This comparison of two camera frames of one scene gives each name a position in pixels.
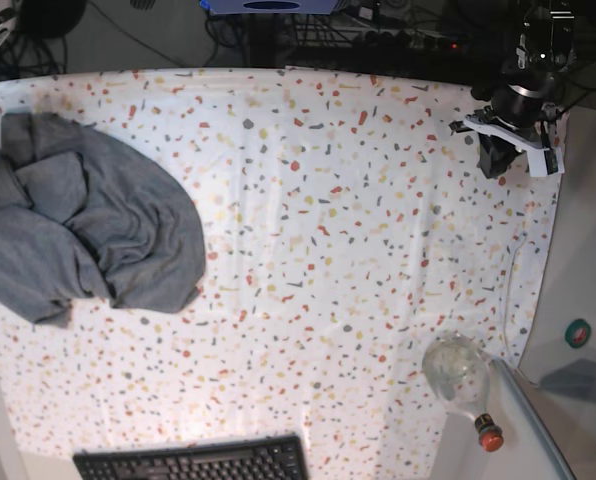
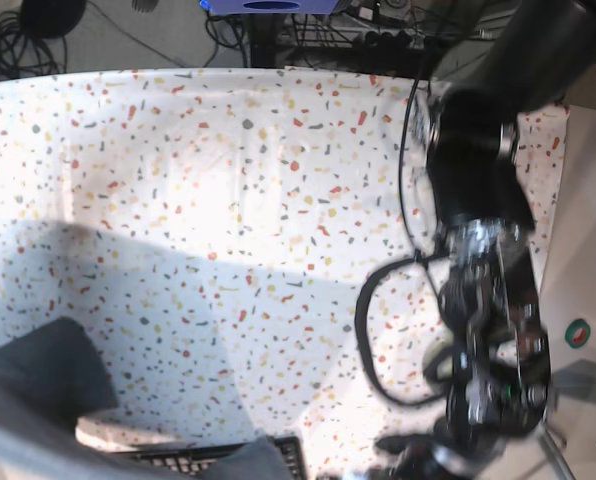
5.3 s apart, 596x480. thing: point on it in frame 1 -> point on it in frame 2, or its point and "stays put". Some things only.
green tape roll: x=578 y=333 stays put
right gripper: x=519 y=107 -> x=497 y=363
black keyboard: x=279 y=457 stays put
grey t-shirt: x=67 y=212 -> x=35 y=386
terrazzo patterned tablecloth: x=348 y=227 stays put
